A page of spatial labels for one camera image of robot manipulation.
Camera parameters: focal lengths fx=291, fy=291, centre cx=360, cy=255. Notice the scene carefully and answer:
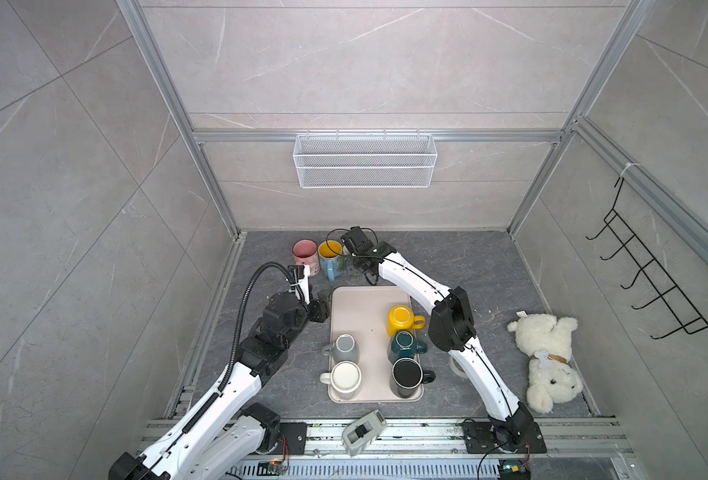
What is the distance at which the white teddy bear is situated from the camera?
0.77 meters

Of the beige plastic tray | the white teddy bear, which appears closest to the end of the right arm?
the beige plastic tray

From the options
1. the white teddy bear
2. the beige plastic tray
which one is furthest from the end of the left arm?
the white teddy bear

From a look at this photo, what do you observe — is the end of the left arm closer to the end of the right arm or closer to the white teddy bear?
the end of the right arm
